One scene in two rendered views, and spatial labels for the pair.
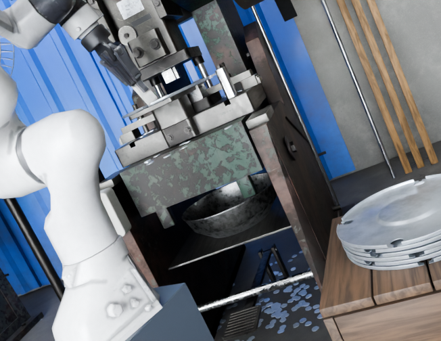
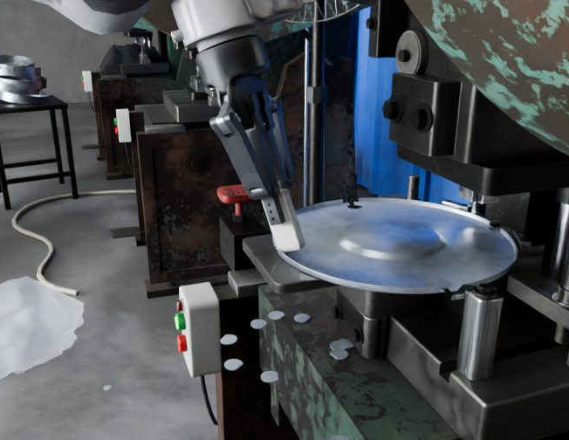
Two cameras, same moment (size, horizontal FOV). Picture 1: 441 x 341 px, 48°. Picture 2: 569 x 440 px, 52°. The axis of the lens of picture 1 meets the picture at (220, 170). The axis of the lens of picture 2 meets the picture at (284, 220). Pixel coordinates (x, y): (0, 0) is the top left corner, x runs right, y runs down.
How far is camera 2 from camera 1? 110 cm
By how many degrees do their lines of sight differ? 52
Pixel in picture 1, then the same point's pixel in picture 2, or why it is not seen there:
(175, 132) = (346, 314)
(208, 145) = (332, 410)
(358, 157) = not seen: outside the picture
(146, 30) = (442, 68)
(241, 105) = (463, 412)
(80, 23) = (182, 24)
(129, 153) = not seen: hidden behind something
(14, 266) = not seen: hidden behind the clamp
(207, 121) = (405, 356)
